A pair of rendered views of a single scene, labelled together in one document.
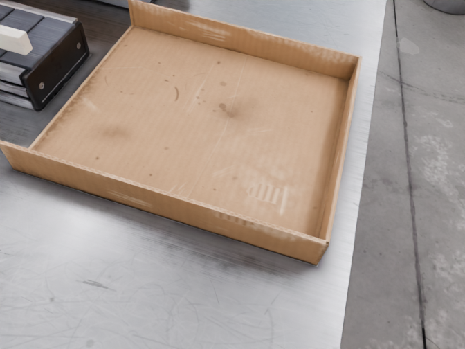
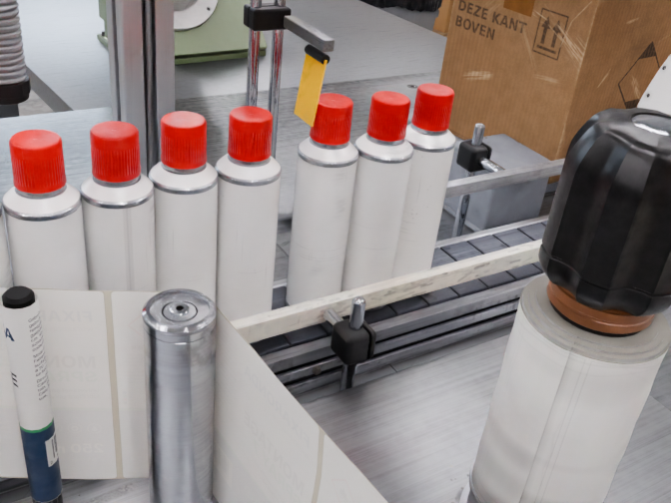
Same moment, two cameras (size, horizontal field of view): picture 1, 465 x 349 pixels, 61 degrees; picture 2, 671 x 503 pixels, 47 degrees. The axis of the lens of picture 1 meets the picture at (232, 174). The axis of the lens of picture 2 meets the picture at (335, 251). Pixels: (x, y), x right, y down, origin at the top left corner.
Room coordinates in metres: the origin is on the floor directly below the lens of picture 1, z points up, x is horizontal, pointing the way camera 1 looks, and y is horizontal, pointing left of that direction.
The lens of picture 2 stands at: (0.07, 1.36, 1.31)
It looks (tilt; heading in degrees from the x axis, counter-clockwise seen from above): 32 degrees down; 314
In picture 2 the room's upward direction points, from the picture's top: 7 degrees clockwise
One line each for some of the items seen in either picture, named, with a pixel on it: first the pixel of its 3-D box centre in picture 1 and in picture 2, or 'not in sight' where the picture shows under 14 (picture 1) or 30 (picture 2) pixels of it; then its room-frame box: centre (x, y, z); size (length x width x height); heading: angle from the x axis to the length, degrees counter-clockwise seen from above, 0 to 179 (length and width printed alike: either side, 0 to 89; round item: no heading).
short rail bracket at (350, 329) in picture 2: not in sight; (352, 353); (0.41, 0.98, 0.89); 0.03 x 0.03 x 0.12; 79
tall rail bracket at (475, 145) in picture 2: not in sight; (479, 196); (0.51, 0.68, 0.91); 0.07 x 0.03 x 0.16; 169
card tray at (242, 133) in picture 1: (205, 106); not in sight; (0.31, 0.04, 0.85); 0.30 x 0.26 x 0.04; 79
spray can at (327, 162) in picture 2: not in sight; (322, 209); (0.49, 0.95, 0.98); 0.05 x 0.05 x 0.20
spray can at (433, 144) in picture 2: not in sight; (417, 192); (0.47, 0.85, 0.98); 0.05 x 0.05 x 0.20
